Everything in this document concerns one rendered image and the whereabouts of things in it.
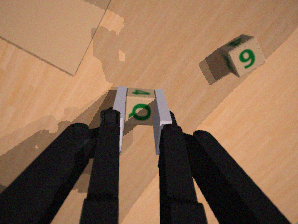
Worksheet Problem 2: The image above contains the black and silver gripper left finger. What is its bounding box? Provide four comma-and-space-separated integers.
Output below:
0, 86, 127, 224

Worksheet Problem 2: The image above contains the wooden block with green letters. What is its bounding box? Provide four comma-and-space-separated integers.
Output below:
124, 87, 156, 126

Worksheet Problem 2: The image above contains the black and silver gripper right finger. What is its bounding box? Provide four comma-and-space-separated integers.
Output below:
153, 89, 291, 224

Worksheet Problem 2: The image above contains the beige wooden block with green number 9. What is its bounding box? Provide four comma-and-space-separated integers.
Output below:
219, 34, 266, 77

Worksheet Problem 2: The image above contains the tan flat mat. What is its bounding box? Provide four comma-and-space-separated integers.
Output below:
0, 0, 111, 75

